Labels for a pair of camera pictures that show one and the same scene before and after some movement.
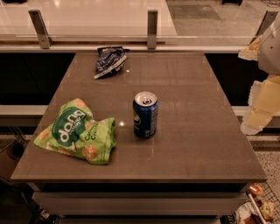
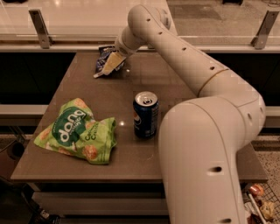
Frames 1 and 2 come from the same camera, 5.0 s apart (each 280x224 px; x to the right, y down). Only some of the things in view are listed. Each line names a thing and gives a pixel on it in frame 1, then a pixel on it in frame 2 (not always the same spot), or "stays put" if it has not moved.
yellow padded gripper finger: x=264 y=103 -> x=114 y=60
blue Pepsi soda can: x=145 y=114 stays put
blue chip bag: x=110 y=59 stays put
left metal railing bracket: x=38 y=20 stays put
